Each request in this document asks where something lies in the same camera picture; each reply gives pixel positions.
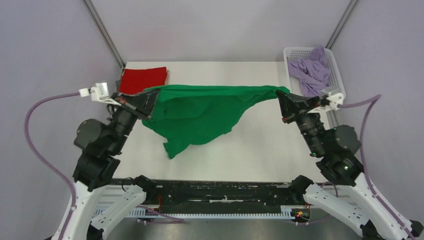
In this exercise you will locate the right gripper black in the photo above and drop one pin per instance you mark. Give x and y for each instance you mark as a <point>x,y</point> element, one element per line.
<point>291,105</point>

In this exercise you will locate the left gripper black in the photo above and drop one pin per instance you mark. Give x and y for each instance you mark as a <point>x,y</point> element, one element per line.
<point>142,103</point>

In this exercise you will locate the green t-shirt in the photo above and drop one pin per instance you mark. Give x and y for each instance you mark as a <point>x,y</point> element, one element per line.
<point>197,114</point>

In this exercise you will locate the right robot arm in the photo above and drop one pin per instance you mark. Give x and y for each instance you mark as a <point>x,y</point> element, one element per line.
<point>372,217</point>

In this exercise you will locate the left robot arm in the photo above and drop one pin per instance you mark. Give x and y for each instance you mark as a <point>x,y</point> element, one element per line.
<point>100,143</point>

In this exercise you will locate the folded red t-shirt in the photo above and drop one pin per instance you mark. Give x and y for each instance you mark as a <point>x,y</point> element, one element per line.
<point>134,81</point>

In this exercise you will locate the purple t-shirt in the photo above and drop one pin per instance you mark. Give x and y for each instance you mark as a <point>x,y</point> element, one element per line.
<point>311,72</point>

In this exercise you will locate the white plastic basket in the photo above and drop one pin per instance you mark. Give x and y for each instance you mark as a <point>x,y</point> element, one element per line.
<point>293,53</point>

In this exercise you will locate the right corner metal strut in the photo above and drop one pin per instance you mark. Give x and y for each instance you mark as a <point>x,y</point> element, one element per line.
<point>351,6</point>

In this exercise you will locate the corner metal strut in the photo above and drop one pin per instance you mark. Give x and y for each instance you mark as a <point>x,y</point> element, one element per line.
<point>351,6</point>
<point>95,16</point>

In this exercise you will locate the left corner metal strut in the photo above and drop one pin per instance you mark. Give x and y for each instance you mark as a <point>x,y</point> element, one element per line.
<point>95,16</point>

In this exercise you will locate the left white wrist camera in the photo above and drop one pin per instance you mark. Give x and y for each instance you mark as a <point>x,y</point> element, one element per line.
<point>99,92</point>

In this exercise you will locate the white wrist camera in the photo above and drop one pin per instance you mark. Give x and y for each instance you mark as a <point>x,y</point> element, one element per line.
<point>329,100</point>
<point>99,92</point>

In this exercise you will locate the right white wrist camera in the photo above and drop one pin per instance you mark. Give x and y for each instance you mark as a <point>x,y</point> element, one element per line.
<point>329,100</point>

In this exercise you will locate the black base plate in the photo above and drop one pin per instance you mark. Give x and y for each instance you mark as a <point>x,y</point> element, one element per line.
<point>220,197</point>

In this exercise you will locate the white cable duct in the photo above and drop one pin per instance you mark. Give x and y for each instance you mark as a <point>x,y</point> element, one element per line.
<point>283,214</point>

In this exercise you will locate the aluminium rail frame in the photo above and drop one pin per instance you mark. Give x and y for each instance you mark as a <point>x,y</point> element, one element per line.
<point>113,192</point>

